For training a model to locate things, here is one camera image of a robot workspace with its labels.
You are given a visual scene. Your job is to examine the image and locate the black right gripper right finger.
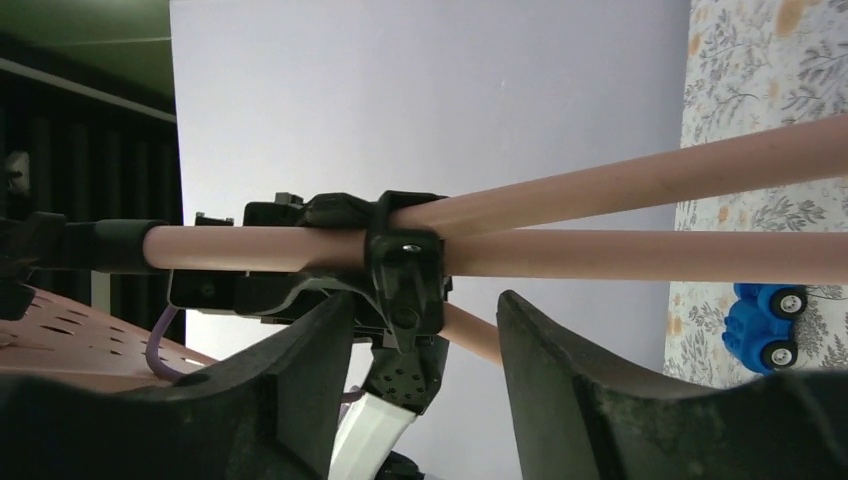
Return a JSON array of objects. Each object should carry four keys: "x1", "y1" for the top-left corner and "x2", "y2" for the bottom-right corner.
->
[{"x1": 497, "y1": 290, "x2": 847, "y2": 479}]

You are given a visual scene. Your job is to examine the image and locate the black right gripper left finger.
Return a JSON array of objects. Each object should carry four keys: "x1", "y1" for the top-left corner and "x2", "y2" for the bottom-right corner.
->
[{"x1": 1, "y1": 293, "x2": 354, "y2": 479}]

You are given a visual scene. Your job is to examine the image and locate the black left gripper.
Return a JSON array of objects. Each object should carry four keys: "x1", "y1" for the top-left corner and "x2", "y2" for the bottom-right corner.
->
[{"x1": 168, "y1": 192, "x2": 451, "y2": 414}]

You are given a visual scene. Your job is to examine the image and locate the pink music stand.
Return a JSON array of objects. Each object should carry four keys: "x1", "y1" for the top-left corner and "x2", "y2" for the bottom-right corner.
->
[{"x1": 1, "y1": 115, "x2": 847, "y2": 392}]

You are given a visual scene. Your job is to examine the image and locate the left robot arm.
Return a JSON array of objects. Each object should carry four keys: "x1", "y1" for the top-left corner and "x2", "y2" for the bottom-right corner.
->
[{"x1": 169, "y1": 191, "x2": 452, "y2": 479}]

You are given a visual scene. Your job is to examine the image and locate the blue toy car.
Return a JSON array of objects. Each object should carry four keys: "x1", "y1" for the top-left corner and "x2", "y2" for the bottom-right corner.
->
[{"x1": 721, "y1": 283, "x2": 808, "y2": 375}]

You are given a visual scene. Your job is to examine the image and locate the floral patterned table mat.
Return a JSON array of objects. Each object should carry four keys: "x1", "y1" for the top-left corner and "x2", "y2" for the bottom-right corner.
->
[{"x1": 663, "y1": 0, "x2": 847, "y2": 388}]

